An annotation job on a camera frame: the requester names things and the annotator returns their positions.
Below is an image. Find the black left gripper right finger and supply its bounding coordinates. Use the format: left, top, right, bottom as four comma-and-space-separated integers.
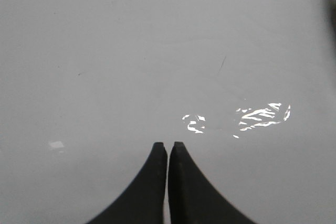
168, 142, 253, 223

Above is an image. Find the white whiteboard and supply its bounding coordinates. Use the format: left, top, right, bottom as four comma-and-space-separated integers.
1, 0, 335, 223

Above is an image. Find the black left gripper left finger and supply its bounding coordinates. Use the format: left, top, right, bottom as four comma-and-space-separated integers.
89, 142, 167, 223

